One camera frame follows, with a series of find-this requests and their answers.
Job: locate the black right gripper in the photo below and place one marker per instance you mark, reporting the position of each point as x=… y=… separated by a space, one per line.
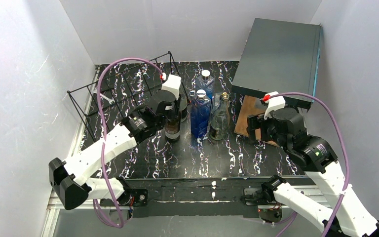
x=253 y=126

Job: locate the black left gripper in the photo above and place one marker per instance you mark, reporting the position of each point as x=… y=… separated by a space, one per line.
x=176 y=106

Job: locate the clear glass bottle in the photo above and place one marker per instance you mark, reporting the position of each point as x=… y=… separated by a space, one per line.
x=183 y=107

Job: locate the dark green wine bottle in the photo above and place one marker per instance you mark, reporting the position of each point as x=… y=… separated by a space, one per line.
x=173 y=122

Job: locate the blue square glass bottle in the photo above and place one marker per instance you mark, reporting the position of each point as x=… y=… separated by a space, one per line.
x=199 y=112

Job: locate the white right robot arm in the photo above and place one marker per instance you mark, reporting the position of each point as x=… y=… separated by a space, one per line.
x=345 y=215

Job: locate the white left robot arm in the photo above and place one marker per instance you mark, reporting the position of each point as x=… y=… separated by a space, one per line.
x=72 y=180

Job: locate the clear bottle with gold rim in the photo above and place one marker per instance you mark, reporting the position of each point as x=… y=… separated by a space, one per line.
x=220 y=118

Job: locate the blue bottle with silver cap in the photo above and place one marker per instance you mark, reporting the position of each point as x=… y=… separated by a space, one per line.
x=205 y=82

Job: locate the silver wrench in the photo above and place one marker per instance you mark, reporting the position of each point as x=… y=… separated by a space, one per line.
x=107 y=99

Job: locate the grey metal box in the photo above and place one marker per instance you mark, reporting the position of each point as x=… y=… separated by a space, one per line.
x=279 y=56

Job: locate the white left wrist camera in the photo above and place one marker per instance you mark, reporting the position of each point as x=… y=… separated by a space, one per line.
x=172 y=84

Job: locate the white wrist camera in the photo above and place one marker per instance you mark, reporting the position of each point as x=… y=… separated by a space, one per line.
x=172 y=84
x=274 y=102

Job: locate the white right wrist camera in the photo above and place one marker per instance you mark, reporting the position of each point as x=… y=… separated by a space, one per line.
x=274 y=102

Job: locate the black wire wine rack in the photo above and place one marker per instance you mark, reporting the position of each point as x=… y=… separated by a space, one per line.
x=130 y=84

